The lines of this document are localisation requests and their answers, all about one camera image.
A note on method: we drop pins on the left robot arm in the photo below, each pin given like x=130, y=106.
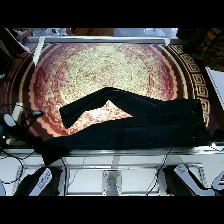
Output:
x=39, y=181

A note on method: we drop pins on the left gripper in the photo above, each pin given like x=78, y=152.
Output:
x=34, y=114

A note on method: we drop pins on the heap of clothes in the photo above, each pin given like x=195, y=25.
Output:
x=205, y=45

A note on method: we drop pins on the black pants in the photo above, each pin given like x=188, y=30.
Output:
x=156, y=123

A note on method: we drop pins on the silver frame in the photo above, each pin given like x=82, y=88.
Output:
x=86, y=180

